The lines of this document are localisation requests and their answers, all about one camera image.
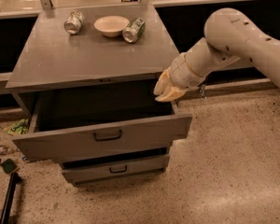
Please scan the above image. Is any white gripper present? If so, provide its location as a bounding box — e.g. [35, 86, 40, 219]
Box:
[153, 53, 205, 103]

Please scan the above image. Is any grey top drawer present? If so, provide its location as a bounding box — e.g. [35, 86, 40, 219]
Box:
[13, 102, 191, 162]

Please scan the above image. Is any grey drawer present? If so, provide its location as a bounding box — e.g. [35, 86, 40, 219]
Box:
[13, 102, 191, 162]
[62, 154, 170, 186]

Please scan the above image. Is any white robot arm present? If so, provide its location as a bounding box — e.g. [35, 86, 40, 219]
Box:
[154, 7, 280, 102]

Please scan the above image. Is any grey drawer cabinet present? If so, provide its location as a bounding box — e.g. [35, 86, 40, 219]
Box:
[5, 3, 189, 187]

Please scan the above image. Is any grey bottom drawer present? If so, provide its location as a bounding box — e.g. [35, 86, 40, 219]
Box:
[62, 154, 170, 186]

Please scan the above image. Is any green soda can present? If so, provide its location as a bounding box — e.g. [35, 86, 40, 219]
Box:
[122, 18, 146, 43]

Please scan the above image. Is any white bowl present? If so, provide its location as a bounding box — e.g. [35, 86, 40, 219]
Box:
[94, 16, 129, 37]

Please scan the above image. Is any silver can on left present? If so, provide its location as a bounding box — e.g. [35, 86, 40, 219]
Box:
[63, 10, 84, 35]

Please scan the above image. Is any clear plastic bottle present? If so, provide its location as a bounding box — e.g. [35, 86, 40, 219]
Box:
[0, 146, 14, 155]

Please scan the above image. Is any green sponge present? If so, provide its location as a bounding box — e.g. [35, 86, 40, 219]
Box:
[0, 159, 19, 175]

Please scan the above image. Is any black stand leg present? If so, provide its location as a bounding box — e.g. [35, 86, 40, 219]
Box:
[0, 173, 21, 224]

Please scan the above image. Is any metal bracket on rail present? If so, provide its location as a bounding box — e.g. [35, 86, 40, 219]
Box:
[199, 80, 206, 99]

